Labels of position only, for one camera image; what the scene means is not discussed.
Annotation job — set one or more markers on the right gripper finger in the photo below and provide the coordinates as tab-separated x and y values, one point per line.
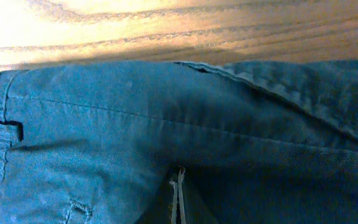
174	204
181	176

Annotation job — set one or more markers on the navy blue shorts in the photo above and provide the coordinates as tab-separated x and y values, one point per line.
260	141

